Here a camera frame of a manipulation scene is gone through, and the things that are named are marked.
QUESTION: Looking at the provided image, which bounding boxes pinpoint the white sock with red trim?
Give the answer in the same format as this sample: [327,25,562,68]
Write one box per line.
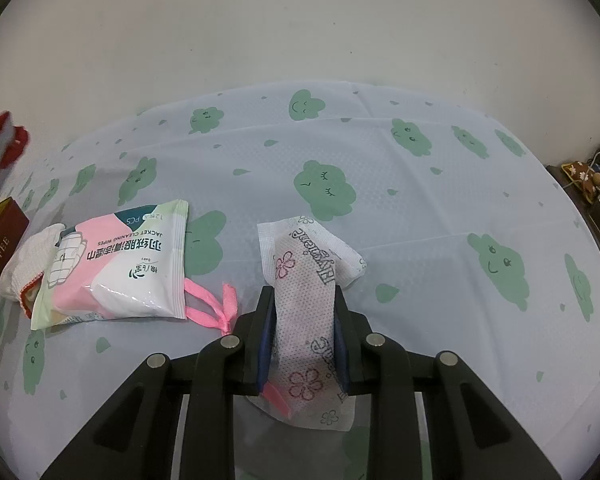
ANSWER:
[0,223,68,318]

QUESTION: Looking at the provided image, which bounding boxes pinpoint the pink and green wipes packet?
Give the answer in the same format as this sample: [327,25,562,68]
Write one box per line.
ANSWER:
[30,199,190,331]

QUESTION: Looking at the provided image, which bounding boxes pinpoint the pile of small clutter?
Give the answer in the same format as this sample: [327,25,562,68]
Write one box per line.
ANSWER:
[560,144,600,206]

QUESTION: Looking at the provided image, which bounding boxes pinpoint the white floral print packet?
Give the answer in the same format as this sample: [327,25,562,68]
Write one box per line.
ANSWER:
[245,215,368,432]

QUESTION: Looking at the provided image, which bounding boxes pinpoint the gold and red tin box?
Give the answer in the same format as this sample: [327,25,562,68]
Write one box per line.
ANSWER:
[0,197,31,367]

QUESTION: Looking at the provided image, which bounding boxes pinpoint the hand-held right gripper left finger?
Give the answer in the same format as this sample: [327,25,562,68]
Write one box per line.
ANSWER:
[40,285,276,480]

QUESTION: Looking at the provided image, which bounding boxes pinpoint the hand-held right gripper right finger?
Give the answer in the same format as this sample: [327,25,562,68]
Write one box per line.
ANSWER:
[332,285,563,480]

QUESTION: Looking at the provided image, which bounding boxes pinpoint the pink ribbon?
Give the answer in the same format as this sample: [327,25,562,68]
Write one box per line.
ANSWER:
[182,279,238,336]

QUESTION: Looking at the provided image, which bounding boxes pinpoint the green cloud print tablecloth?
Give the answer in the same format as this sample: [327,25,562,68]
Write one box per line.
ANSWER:
[0,79,600,480]

